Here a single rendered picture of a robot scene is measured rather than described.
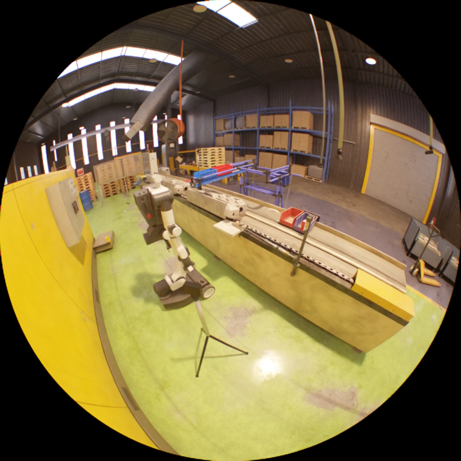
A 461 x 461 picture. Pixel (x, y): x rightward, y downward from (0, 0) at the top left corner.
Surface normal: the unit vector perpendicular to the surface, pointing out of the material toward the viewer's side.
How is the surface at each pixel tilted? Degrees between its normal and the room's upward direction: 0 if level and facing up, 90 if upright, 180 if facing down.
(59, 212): 90
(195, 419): 0
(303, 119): 90
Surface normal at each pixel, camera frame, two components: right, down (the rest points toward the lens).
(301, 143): -0.73, 0.36
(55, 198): 0.68, 0.38
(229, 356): 0.00, -0.85
